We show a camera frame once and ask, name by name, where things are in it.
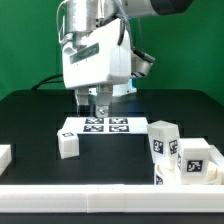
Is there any white round stool seat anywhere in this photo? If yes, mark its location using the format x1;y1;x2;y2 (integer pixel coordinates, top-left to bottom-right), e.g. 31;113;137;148
154;158;222;185

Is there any white marker sheet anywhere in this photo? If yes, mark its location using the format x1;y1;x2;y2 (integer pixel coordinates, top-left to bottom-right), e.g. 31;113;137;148
63;117;148;134

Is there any white left fence bar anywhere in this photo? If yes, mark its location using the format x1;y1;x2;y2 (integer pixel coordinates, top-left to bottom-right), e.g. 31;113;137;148
0;145;12;176

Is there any black cable bundle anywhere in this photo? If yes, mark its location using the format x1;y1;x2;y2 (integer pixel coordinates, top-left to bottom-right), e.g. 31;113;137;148
31;73;66;91

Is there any white cable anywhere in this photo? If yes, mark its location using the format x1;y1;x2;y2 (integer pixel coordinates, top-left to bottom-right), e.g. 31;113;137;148
55;0;73;44

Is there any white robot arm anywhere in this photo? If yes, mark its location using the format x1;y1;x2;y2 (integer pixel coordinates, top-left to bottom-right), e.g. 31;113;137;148
57;0;193;118

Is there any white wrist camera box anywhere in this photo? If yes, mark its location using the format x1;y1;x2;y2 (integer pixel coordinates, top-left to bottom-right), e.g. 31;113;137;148
131;49;155;79

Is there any white front fence bar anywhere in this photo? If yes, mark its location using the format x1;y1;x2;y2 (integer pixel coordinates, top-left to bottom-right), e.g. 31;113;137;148
0;185;224;213

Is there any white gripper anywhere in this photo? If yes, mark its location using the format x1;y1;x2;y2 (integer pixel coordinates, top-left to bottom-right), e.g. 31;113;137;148
62;19;131;118

